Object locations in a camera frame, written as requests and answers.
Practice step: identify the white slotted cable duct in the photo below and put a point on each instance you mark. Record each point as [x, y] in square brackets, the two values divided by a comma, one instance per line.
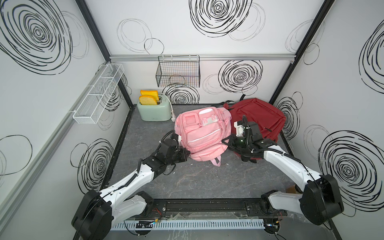
[231, 224]

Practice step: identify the brown twin-lid jar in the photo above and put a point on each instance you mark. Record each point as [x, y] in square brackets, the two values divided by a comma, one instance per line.
[293, 190]

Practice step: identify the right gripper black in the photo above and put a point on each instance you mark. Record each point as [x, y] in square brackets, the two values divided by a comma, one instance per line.
[231, 142]

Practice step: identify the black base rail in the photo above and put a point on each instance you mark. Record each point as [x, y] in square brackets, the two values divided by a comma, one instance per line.
[166, 208]

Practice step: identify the front yellow toast slice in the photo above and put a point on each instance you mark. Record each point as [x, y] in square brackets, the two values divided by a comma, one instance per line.
[148, 100]

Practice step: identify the mint green toaster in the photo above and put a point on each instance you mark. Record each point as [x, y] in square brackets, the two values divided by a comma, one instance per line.
[163, 111]

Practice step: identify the rear yellow toast slice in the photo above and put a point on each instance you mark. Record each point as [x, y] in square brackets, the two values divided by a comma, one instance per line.
[153, 94]

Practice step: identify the white mesh wall shelf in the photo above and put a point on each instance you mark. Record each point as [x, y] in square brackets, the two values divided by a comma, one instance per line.
[101, 90]

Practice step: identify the black wire basket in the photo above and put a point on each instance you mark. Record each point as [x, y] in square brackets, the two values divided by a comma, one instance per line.
[178, 70]

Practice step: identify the pink tape outline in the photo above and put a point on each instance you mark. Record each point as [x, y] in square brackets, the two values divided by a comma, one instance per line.
[202, 133]

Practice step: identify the yellow toast slice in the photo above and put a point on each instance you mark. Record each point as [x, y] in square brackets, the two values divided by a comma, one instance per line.
[148, 100]
[153, 94]

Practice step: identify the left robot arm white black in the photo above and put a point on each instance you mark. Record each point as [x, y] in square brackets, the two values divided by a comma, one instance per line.
[99, 211]

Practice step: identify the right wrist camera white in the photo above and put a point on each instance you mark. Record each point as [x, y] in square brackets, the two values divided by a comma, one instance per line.
[239, 128]

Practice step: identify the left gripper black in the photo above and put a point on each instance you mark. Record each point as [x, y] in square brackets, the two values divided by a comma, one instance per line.
[183, 157]

